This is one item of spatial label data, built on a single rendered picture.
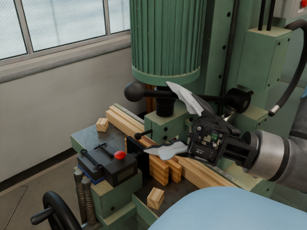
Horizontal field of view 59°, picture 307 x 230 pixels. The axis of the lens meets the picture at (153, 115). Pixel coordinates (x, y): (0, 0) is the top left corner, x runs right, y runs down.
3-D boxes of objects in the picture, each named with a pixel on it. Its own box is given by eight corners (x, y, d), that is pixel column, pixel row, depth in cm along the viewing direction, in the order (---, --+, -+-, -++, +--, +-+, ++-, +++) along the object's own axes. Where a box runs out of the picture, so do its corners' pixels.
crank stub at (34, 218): (34, 229, 63) (30, 223, 65) (57, 215, 67) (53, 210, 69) (30, 221, 63) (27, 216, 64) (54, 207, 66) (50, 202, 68)
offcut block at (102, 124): (100, 124, 103) (99, 117, 101) (108, 125, 103) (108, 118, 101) (97, 131, 100) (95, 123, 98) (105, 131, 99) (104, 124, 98)
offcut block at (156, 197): (153, 195, 74) (153, 186, 72) (164, 199, 73) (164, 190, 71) (146, 206, 71) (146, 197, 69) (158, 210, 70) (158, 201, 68)
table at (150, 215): (47, 158, 96) (43, 144, 93) (118, 126, 113) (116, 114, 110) (164, 300, 57) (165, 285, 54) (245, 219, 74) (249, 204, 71)
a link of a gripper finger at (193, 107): (177, 75, 48) (207, 117, 49) (178, 72, 53) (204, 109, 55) (163, 86, 48) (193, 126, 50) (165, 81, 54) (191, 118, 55)
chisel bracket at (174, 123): (144, 139, 81) (143, 115, 77) (176, 122, 89) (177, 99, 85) (160, 150, 77) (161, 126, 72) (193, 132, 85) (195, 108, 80)
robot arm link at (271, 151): (272, 130, 56) (254, 169, 59) (251, 122, 56) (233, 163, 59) (290, 145, 48) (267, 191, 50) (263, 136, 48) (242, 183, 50)
